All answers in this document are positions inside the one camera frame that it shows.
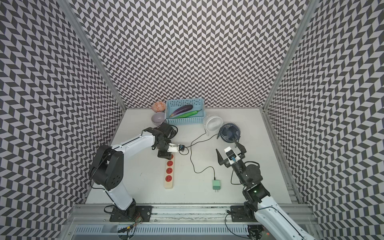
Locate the beige red power strip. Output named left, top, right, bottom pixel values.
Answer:
left=164, top=157, right=175, bottom=190

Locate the green adapter of blue fan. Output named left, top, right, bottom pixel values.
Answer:
left=213, top=179, right=221, bottom=192

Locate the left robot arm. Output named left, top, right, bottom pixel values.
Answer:
left=89, top=122, right=184, bottom=212

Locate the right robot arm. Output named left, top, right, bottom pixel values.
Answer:
left=216, top=141, right=314, bottom=240

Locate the dark blue desk fan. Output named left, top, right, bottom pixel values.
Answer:
left=218, top=123, right=241, bottom=143

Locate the white desk fan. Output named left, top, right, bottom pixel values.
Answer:
left=203, top=113, right=224, bottom=136

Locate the lilac bowl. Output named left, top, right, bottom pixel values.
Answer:
left=151, top=112, right=166, bottom=126

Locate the light blue plastic basket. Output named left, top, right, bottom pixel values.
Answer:
left=165, top=98, right=206, bottom=125

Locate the green chili pepper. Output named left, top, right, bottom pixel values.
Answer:
left=173, top=110, right=201, bottom=119

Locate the purple eggplant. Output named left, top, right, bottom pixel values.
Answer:
left=169, top=105, right=193, bottom=118

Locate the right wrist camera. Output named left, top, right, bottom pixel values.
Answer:
left=225, top=147, right=241, bottom=165

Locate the blue fan black cable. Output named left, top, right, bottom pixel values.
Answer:
left=188, top=131, right=220, bottom=181

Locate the white fan black cable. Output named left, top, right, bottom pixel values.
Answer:
left=179, top=129, right=208, bottom=156

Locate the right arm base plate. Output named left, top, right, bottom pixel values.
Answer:
left=230, top=205, right=258, bottom=223

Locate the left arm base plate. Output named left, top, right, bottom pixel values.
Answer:
left=110, top=206, right=153, bottom=223

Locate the aluminium front rail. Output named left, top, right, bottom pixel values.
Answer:
left=64, top=203, right=319, bottom=226

